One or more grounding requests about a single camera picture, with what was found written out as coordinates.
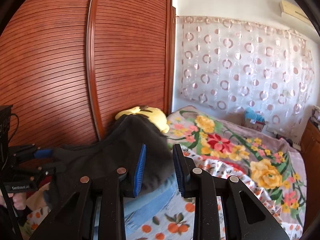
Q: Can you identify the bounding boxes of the folded blue jeans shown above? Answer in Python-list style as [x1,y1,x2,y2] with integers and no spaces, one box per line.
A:
[93,172,179,235]

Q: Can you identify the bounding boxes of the wooden cabinet counter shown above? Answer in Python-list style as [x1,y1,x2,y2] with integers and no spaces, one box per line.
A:
[300,120,320,231]

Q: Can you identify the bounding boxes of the white wall air conditioner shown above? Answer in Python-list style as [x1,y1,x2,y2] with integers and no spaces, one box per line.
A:
[279,0,312,26]

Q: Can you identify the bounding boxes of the black pants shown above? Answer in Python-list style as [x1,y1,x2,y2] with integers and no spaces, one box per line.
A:
[44,115,174,207]

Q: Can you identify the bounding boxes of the person's left hand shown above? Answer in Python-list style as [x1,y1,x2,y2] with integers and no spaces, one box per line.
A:
[8,192,27,210]

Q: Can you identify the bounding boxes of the pink circle pattern curtain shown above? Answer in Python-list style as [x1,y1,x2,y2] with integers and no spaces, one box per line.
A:
[176,16,315,139]

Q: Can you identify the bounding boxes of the box with blue cloth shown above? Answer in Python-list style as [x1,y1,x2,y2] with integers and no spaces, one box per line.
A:
[244,108,266,132]

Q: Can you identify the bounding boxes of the orange print bed sheet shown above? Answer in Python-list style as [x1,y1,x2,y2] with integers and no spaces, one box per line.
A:
[21,149,304,240]

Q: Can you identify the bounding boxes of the yellow plush toy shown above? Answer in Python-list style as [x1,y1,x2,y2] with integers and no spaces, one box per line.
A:
[115,106,170,134]

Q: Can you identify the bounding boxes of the stack of books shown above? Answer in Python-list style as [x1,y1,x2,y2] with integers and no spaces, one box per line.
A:
[311,105,320,125]

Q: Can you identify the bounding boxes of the floral pink blanket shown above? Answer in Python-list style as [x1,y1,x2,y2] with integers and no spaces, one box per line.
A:
[167,106,307,239]

